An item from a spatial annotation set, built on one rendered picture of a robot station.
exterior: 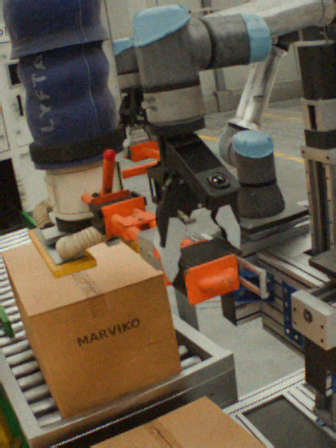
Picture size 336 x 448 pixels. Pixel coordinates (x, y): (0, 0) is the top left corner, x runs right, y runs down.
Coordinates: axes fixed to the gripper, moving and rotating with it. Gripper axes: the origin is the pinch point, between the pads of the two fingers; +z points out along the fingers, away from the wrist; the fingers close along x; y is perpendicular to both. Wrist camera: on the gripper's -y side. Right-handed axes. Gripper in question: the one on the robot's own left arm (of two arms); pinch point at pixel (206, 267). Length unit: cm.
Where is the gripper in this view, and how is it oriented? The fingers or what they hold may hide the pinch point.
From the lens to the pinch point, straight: 72.6
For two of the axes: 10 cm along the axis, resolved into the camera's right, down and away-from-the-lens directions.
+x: -9.1, 2.6, -3.3
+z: 1.6, 9.3, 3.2
